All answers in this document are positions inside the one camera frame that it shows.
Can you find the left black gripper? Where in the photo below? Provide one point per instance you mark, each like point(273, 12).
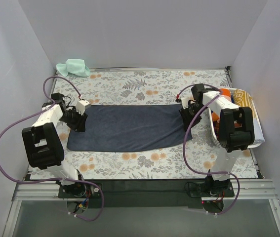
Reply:
point(78, 121)

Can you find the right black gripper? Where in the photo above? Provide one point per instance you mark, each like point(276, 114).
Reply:
point(186, 118)

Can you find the dark grey towel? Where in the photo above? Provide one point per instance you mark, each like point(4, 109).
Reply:
point(121, 129)

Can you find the orange peach printed towel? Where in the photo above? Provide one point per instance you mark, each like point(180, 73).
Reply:
point(226, 93)

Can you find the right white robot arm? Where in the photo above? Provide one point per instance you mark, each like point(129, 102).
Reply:
point(235, 133)

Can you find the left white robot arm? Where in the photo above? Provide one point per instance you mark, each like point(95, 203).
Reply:
point(44, 148)

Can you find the floral table mat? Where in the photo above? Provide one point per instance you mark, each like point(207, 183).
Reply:
point(144, 88)

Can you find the mint green towel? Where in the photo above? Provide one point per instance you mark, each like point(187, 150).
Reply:
point(73, 66)

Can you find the yellow patterned rolled towel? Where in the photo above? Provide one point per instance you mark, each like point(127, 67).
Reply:
point(243, 99)

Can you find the white plastic basket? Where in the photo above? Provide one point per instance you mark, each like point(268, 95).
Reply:
point(213, 134)

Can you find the light blue rolled towel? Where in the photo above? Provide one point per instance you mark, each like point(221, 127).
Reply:
point(258, 134)

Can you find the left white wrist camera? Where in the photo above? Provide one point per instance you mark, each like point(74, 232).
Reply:
point(82, 105)

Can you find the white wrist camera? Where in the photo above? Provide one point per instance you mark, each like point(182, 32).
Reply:
point(185, 101)
point(82, 105)

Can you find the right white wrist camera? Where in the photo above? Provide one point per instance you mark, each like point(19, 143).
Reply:
point(185, 101)

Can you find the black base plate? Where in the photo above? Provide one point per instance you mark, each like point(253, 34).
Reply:
point(161, 192)

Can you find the aluminium frame rail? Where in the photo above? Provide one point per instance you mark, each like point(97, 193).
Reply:
point(249, 189)

